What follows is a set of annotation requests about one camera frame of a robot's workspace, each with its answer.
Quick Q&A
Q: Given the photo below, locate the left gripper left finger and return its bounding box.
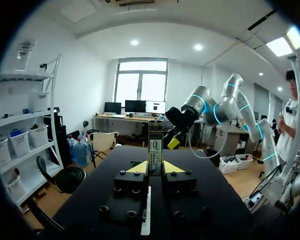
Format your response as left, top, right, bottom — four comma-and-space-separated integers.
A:
94, 160, 150, 236

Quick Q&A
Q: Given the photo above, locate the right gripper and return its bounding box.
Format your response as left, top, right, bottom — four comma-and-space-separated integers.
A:
164, 106, 200, 151

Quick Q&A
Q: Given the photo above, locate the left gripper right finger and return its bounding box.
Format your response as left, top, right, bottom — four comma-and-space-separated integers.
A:
162, 160, 216, 236

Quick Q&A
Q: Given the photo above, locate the person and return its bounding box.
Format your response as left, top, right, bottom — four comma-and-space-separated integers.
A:
275, 69, 300, 165

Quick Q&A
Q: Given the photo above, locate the silver optical module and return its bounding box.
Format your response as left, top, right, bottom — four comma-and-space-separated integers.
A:
147, 119, 165, 177

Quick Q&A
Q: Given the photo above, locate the white cable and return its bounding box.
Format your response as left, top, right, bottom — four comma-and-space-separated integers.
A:
188, 133, 222, 160

